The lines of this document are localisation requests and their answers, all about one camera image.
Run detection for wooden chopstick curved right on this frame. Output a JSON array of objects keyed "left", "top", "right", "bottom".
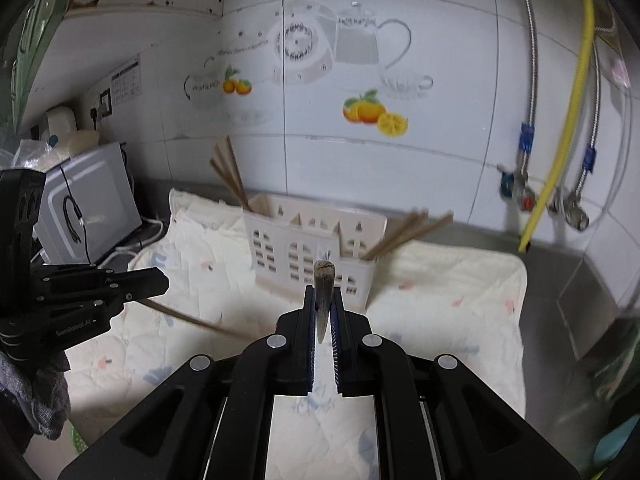
[{"left": 377, "top": 211, "right": 454, "bottom": 259}]

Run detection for yellow gas hose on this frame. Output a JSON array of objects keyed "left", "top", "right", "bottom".
[{"left": 516, "top": 0, "right": 597, "bottom": 254}]

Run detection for green plastic items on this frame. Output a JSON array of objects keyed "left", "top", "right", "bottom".
[{"left": 573, "top": 318, "right": 639, "bottom": 479}]

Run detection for cream patterned quilted mat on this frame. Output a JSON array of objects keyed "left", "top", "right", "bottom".
[{"left": 66, "top": 190, "right": 527, "bottom": 479}]

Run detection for wooden chopstick curved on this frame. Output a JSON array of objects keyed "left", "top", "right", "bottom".
[
  {"left": 377, "top": 211, "right": 454, "bottom": 259},
  {"left": 314, "top": 260, "right": 335, "bottom": 344}
]

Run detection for wooden chopstick far right long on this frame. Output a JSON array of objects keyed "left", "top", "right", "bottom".
[{"left": 138, "top": 299, "right": 256, "bottom": 340}]

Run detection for braided steel hose right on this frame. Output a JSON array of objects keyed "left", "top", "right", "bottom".
[{"left": 549, "top": 39, "right": 604, "bottom": 231}]

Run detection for wooden chopstick leftmost of bundle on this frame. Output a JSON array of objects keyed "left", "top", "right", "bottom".
[{"left": 360, "top": 210, "right": 420, "bottom": 261}]

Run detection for wooden chopstick curved middle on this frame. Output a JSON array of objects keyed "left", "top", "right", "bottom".
[{"left": 314, "top": 260, "right": 335, "bottom": 344}]

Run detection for cream perforated utensil holder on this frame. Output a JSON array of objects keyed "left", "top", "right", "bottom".
[{"left": 243, "top": 194, "right": 387, "bottom": 313}]

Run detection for grey microwave oven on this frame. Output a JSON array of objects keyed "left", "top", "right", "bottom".
[{"left": 35, "top": 143, "right": 142, "bottom": 264}]

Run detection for black cable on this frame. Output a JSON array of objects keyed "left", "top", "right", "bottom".
[{"left": 58, "top": 162, "right": 94, "bottom": 266}]

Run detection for grey cloth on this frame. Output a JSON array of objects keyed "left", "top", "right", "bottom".
[{"left": 1, "top": 351, "right": 70, "bottom": 441}]

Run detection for white cable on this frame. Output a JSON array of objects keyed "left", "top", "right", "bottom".
[{"left": 96, "top": 216, "right": 166, "bottom": 271}]

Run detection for white wall power socket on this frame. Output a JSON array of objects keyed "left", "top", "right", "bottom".
[{"left": 90, "top": 88, "right": 113, "bottom": 122}]

